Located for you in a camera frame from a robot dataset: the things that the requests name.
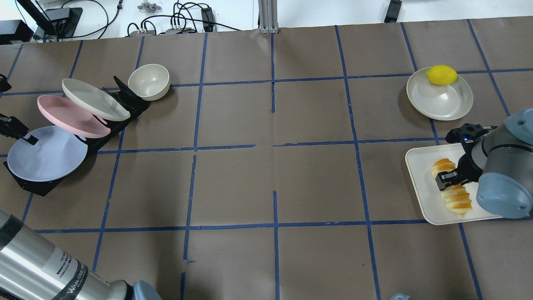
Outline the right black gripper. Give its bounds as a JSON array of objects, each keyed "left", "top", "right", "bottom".
[{"left": 435, "top": 123, "right": 498, "bottom": 192}]

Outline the striped bread roll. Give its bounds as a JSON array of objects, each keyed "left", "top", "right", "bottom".
[{"left": 431, "top": 158, "right": 472, "bottom": 215}]

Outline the blue plate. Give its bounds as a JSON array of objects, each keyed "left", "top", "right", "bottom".
[{"left": 7, "top": 126, "right": 88, "bottom": 182}]

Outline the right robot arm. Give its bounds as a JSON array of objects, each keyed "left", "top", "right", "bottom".
[{"left": 432, "top": 107, "right": 533, "bottom": 219}]

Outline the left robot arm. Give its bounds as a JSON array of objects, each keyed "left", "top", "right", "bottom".
[{"left": 1, "top": 77, "right": 161, "bottom": 300}]

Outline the pink plate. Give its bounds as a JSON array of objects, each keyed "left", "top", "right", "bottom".
[{"left": 37, "top": 95, "right": 111, "bottom": 139}]

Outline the cream plate in rack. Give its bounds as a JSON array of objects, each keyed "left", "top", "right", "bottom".
[{"left": 62, "top": 78, "right": 131, "bottom": 121}]

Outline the black plate rack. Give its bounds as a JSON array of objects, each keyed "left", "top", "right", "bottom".
[{"left": 1, "top": 77, "right": 149, "bottom": 196}]

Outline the white rectangular tray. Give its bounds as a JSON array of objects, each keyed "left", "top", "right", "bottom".
[{"left": 405, "top": 144, "right": 501, "bottom": 225}]

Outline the cream shallow dish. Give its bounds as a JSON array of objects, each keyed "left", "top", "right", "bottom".
[{"left": 406, "top": 68, "right": 473, "bottom": 121}]

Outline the yellow lemon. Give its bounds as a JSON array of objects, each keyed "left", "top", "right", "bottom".
[{"left": 425, "top": 65, "right": 458, "bottom": 86}]

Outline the cream bowl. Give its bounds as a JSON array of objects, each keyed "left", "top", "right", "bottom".
[{"left": 127, "top": 63, "right": 171, "bottom": 101}]

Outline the aluminium frame post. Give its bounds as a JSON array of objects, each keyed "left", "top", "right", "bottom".
[{"left": 258, "top": 0, "right": 279, "bottom": 34}]

